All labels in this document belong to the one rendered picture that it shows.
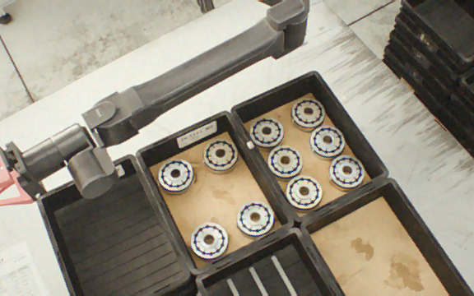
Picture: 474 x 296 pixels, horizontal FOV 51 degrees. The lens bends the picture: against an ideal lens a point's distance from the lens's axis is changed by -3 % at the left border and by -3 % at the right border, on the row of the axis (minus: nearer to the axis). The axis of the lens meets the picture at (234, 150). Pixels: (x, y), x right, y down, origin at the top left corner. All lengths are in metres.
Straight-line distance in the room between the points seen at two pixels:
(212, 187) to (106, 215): 0.32
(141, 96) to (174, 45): 1.07
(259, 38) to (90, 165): 0.37
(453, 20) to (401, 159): 0.89
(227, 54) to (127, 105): 0.20
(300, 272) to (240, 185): 0.30
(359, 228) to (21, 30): 2.32
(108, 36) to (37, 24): 0.45
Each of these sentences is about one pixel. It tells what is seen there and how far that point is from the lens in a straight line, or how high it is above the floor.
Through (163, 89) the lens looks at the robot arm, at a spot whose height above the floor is 1.48.
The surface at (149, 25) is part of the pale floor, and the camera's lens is 2.97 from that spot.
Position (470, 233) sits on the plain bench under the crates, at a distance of 1.71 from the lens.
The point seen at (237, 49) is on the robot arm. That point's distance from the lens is 0.93.
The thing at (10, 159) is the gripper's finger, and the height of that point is 1.49.
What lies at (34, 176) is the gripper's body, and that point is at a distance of 0.88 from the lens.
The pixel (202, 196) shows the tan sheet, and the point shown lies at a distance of 1.49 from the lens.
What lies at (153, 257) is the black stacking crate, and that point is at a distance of 1.45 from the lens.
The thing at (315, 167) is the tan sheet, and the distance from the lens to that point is 1.53.
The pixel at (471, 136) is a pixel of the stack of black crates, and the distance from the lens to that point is 2.40.
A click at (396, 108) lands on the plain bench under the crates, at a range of 1.83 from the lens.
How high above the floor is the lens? 2.21
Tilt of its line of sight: 63 degrees down
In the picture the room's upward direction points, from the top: 4 degrees counter-clockwise
